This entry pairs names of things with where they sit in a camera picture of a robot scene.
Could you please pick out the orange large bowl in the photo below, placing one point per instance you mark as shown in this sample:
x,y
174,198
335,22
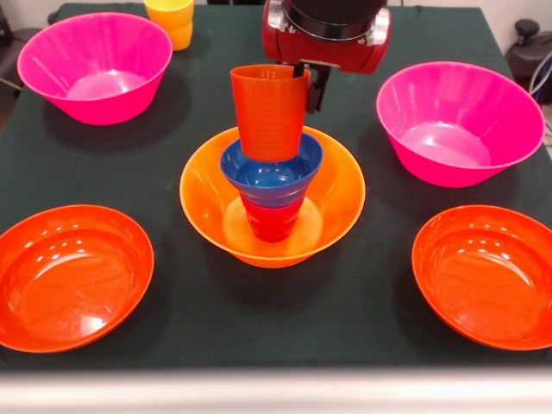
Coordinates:
x,y
202,194

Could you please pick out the black pedestal foot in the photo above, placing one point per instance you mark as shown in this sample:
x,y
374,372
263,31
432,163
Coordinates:
x,y
6,30
524,56

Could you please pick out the yellow plastic cup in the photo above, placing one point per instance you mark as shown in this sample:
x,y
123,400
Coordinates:
x,y
170,26

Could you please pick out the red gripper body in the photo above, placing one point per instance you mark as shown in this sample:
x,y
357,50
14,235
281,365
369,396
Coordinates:
x,y
332,54

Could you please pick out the pink large bowl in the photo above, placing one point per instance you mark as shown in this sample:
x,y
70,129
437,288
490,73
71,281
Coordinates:
x,y
95,56
453,129

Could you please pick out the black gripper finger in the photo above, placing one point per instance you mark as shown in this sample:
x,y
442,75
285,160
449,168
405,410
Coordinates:
x,y
317,90
298,71

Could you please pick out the dark green tablecloth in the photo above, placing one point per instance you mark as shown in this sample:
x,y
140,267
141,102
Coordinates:
x,y
280,323

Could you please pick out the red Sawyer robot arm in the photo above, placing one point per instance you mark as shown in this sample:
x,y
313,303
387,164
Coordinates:
x,y
336,17

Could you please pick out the red shallow bowl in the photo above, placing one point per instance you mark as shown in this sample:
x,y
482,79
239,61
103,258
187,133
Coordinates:
x,y
69,280
487,280

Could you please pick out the crimson plastic cup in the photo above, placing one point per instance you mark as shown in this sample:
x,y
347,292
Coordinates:
x,y
271,222

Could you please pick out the blue small bowl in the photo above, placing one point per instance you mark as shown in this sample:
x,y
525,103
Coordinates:
x,y
267,177

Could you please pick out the red-orange plastic cup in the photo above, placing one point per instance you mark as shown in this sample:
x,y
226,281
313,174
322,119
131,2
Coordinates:
x,y
269,116

